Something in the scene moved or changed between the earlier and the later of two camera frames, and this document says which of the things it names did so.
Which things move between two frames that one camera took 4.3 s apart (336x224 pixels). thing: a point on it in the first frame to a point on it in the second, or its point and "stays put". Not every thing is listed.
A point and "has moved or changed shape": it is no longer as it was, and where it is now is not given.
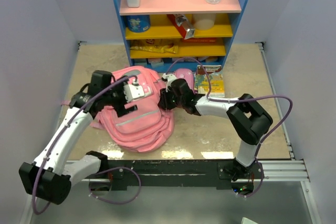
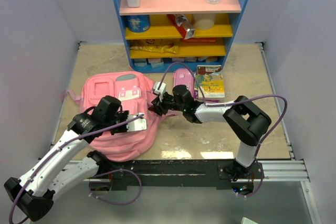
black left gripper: x=121 y=109 to x=124 y=115
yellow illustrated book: x=217 y=81 stays put
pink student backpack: x=149 y=128 has moved or changed shape
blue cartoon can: x=138 y=23 stays put
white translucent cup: x=203 y=21 stays put
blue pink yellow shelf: x=175 y=21 stays put
